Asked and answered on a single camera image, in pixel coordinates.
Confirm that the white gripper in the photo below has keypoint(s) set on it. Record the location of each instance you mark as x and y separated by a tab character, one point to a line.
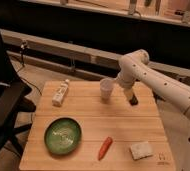
129	93

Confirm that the black office chair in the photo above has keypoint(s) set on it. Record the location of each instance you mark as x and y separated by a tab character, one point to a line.
13	99

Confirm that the orange carrot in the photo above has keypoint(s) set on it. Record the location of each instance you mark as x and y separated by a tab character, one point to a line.
104	148

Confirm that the green ceramic bowl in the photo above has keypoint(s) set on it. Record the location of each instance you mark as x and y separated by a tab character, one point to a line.
62	136

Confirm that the beige sponge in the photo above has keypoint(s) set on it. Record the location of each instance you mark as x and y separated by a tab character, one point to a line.
141	150

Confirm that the white ceramic cup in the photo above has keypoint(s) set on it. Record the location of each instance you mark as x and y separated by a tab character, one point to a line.
106	88

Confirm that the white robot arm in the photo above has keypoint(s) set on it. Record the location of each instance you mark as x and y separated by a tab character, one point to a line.
133	66

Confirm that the white plastic bottle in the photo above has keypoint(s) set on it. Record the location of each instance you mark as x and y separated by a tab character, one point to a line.
60	94

